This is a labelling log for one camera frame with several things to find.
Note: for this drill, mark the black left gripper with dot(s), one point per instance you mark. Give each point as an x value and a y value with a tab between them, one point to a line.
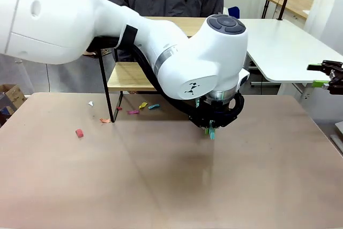
222	117

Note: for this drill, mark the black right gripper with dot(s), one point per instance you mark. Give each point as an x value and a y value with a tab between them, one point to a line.
338	82

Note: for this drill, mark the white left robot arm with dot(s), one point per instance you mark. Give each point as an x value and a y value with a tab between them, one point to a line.
80	17

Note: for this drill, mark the large white rounded table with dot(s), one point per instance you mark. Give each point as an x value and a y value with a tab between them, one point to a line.
278	44

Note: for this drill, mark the blue paper scrap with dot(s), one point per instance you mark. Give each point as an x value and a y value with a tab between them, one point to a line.
153	106

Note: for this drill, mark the yellow paper scrap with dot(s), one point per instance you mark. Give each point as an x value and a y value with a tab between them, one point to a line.
143	104

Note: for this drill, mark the pink paper scrap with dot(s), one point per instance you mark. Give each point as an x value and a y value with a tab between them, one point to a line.
133	111

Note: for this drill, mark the wooden desk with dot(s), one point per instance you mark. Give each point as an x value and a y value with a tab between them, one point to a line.
294	5

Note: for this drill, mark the red looped paper scrap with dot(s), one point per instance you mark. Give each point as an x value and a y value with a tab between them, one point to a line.
118	108

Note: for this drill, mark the orange paper scrap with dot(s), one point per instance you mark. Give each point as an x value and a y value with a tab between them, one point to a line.
105	120

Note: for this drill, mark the blue chair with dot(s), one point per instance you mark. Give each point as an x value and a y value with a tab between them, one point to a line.
234	11

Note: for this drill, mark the white paper scrap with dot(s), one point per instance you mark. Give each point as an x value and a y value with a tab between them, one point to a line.
91	103

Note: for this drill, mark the small red paper scrap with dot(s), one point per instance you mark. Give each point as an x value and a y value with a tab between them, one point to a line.
79	133

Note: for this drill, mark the brown cardboard sheet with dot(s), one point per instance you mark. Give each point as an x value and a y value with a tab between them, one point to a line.
104	52

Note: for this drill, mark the cardboard box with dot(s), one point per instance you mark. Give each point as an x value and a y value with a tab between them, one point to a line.
13	93

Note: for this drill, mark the grey metal rail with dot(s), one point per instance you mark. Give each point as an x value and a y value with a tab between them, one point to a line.
338	143

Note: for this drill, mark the two-tier wood black-frame shelf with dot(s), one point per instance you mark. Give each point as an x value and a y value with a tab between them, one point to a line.
126	76

